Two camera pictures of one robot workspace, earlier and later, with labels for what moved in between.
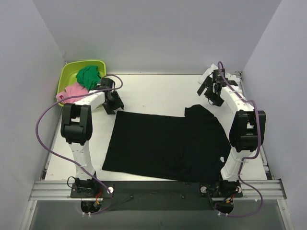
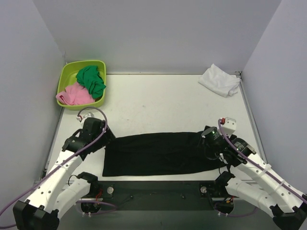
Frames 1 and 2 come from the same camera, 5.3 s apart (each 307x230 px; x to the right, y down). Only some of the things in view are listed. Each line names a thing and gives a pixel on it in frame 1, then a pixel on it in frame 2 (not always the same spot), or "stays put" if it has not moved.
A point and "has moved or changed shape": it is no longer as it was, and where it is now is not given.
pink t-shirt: (75, 89) stays put
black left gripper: (114, 103) → (108, 133)
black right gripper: (208, 90) → (206, 144)
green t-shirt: (88, 76) stays put
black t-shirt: (191, 148) has moved or changed shape
